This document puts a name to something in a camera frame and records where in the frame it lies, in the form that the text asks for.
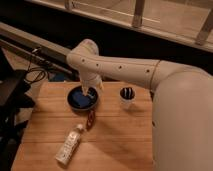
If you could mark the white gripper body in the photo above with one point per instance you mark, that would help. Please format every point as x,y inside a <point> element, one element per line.
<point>90,80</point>

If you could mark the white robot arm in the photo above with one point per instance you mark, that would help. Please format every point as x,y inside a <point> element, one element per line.
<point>182,111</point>

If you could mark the blue sponge in bowl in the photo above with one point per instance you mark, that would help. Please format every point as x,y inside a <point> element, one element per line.
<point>79,98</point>

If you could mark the dark blue bowl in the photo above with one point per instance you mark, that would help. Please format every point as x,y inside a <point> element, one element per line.
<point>92,97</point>

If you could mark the red brown snack wrapper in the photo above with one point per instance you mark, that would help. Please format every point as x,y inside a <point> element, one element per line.
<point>90,120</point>

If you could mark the dark items in cup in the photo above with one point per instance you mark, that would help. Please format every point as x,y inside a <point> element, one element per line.
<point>127,93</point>

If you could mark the plastic bottle white label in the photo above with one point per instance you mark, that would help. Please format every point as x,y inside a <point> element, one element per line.
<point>66,150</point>

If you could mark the black equipment stand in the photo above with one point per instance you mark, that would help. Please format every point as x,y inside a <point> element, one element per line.
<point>13,97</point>

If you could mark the grey metal rail beam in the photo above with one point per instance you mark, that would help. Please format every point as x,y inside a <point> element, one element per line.
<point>25,44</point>

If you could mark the white window frame rail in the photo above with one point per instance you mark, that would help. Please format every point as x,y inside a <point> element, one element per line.
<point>188,22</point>

